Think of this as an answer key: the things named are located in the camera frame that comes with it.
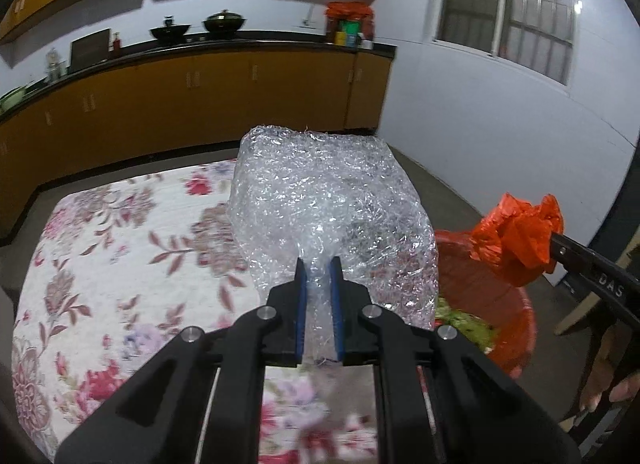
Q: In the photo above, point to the glass jar on counter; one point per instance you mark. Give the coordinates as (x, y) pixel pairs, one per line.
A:
(54, 65)

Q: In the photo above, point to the floral quilted table cloth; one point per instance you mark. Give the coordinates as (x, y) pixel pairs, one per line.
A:
(117, 272)

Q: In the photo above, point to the green plastic bag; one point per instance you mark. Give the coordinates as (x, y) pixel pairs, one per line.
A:
(478, 331)

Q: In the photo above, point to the red plastic bag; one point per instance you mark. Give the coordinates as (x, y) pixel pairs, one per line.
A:
(514, 239)

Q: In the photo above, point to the green basin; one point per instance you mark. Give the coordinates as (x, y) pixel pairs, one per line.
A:
(11, 99)

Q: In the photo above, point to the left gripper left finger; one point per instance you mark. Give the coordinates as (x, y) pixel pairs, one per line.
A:
(199, 399)

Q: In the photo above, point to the green yellow containers on counter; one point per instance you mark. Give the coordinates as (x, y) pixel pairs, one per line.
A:
(347, 33)

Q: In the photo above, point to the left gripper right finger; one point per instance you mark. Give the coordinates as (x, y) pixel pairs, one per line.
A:
(438, 399)

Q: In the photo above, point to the barred window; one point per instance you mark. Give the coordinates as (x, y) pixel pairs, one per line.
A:
(535, 34)

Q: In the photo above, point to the black wok with ladle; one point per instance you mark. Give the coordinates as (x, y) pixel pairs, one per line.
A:
(170, 32)

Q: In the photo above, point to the black lidded wok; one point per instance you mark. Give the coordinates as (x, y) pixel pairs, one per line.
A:
(223, 25)

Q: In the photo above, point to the clear bubble wrap sheet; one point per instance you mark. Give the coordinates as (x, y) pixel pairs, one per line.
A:
(310, 197)

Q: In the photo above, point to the person's right hand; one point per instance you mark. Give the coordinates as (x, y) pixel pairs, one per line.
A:
(609, 355)

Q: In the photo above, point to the red bag on counter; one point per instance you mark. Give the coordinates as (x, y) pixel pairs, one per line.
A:
(352, 10)

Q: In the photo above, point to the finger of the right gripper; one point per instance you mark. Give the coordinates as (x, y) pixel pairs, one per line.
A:
(576, 259)

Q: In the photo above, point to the dark cutting board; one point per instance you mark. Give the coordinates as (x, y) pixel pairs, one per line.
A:
(90, 50)

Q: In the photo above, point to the orange lower kitchen cabinets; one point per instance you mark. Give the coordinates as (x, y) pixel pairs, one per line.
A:
(158, 104)

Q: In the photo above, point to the red lined trash bin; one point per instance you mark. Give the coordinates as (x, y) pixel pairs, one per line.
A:
(470, 286)

